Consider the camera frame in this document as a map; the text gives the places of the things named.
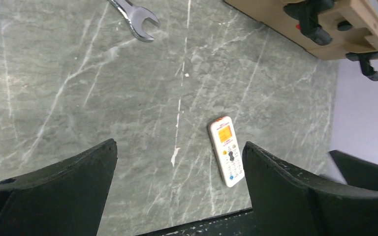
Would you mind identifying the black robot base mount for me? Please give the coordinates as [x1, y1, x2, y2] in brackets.
[144, 208, 259, 236]

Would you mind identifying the silver combination wrench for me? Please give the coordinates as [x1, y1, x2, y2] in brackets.
[109, 0, 160, 43]

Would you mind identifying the beige remote control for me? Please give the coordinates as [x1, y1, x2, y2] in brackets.
[208, 116, 245, 187]

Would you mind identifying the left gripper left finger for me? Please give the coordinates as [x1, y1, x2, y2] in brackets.
[0, 139, 118, 236]

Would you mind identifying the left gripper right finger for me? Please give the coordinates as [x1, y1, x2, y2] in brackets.
[242, 142, 378, 236]

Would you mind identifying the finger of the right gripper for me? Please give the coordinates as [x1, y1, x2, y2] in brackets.
[329, 150, 378, 191]

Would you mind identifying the tan plastic toolbox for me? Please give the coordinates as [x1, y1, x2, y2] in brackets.
[223, 0, 378, 82]

